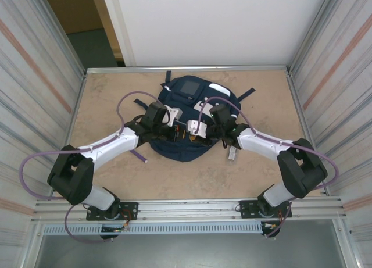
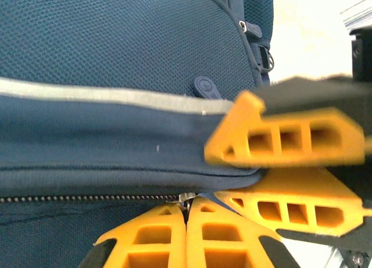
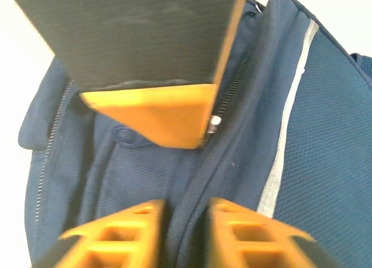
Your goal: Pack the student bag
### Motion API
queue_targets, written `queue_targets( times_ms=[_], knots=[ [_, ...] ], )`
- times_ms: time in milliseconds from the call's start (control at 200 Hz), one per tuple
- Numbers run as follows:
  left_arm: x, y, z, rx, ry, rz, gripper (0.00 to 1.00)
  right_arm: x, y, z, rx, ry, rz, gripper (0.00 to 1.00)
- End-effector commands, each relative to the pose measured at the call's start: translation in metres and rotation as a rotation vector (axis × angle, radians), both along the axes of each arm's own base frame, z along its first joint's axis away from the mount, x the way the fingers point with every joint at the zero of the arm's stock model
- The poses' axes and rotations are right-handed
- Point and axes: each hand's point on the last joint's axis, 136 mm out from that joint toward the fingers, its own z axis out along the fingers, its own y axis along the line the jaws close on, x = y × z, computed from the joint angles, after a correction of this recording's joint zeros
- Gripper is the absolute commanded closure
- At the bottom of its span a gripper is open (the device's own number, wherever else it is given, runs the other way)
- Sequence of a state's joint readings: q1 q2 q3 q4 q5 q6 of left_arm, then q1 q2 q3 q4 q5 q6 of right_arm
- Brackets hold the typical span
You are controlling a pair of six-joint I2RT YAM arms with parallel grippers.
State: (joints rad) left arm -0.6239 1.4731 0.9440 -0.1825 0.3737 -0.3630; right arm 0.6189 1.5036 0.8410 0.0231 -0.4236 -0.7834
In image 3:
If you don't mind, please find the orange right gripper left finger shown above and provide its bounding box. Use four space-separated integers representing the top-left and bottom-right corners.
34 199 167 268

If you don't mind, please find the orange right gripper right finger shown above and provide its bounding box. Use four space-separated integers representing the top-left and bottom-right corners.
207 197 344 268

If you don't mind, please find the navy blue backpack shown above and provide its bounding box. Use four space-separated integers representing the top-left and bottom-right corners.
17 0 372 268

